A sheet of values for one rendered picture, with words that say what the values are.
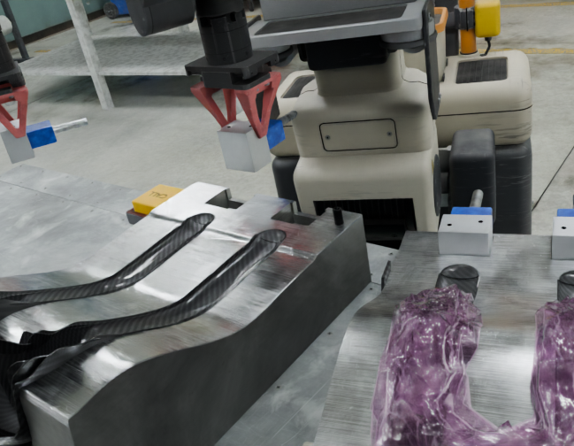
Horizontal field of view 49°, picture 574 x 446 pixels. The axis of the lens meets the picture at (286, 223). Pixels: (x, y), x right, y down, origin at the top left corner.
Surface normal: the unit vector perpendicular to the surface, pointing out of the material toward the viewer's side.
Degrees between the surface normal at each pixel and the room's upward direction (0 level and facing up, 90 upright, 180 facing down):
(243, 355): 90
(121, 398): 90
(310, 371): 0
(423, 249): 0
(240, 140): 90
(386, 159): 8
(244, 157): 90
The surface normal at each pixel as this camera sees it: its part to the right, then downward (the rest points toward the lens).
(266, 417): -0.18, -0.86
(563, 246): -0.35, 0.52
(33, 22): 0.80, 0.15
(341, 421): -0.26, -0.70
